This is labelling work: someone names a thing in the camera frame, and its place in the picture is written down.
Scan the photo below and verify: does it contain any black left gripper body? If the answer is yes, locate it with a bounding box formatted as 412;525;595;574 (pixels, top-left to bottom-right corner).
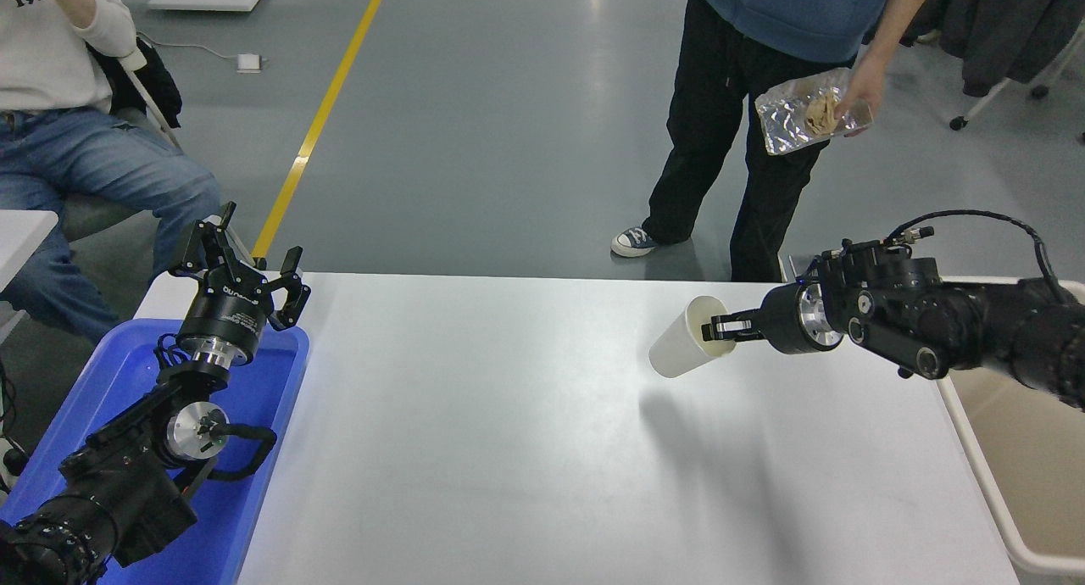
176;271;274;354

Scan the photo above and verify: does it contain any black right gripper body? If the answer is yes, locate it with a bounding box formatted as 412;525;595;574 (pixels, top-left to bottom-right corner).
759;284;817;355

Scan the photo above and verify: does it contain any white paper cup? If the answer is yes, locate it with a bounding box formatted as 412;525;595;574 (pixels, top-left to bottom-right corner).
648;295;738;379

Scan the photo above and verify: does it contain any silver foil tray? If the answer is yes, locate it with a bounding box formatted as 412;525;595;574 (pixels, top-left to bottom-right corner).
754;68;874;156

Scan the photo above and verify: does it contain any crumpled tan paper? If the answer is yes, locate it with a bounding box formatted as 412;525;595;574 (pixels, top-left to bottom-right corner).
804;92;843;137

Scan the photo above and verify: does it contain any standing person's left hand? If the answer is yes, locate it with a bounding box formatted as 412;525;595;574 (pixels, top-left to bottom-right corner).
835;59;887;128

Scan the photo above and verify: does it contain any blue plastic tray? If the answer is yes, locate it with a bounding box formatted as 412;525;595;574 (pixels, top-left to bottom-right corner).
0;318;310;585

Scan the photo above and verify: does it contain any seated person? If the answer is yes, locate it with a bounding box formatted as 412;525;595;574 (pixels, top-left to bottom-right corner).
0;0;221;344

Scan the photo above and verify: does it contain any black garment on chair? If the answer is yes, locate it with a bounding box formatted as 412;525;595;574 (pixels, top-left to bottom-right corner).
89;34;184;132

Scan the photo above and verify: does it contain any small white side table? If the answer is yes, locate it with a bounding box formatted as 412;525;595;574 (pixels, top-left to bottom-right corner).
0;209;58;293

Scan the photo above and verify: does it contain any standing person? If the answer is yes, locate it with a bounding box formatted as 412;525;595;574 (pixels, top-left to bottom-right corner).
610;0;943;282

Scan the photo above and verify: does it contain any large pale bin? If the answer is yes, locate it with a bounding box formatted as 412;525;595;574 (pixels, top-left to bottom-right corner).
937;277;1085;577

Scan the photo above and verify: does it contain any white wheeled rack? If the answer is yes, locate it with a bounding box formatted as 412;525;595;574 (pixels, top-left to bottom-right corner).
949;34;1085;145

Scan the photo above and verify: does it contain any dark hanging coat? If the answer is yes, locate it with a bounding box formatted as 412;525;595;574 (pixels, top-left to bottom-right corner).
903;0;1085;100

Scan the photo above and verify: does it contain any grey chair with white frame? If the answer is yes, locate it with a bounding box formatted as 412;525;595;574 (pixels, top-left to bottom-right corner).
61;41;255;268

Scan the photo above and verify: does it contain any thin white floor cable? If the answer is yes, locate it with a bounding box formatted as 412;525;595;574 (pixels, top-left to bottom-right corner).
136;32;240;63

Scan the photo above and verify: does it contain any black cable bundle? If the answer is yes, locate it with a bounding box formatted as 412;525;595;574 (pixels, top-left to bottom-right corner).
0;356;31;494

